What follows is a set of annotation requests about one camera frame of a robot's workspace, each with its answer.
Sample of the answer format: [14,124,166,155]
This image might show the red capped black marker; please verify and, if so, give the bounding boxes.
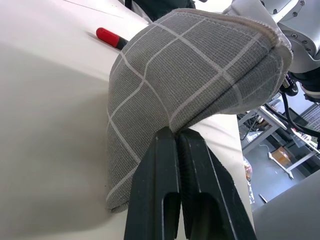
[95,27,130,51]

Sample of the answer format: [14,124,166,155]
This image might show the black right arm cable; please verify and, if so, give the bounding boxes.
[264,92,320,141]

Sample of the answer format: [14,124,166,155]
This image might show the black and white jacket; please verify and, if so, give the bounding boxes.
[124,0,196,25]

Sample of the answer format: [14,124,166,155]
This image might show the grey checked pouch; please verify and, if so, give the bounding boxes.
[105,8,294,214]

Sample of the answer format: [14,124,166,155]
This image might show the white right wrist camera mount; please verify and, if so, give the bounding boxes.
[221,0,283,34]

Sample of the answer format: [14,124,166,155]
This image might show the grey rounded robot body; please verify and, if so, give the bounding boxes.
[251,171,320,240]

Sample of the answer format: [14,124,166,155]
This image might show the orange box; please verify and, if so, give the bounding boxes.
[271,146,294,165]

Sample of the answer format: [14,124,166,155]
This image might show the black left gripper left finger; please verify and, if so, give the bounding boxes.
[124,126,182,240]

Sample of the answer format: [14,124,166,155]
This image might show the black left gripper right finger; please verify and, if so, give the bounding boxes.
[177,129,258,240]

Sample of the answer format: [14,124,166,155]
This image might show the grey metal frame rack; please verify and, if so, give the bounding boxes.
[237,104,320,180]

